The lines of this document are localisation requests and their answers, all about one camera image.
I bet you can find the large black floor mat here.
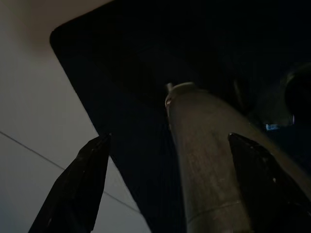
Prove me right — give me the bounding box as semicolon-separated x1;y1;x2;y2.
50;0;311;233

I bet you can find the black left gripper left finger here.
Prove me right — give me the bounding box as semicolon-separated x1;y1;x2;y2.
28;133;112;233

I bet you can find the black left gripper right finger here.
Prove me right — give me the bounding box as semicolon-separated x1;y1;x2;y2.
228;133;311;233

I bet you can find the wooden table with tapered legs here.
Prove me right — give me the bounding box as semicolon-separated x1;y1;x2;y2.
164;82;304;233

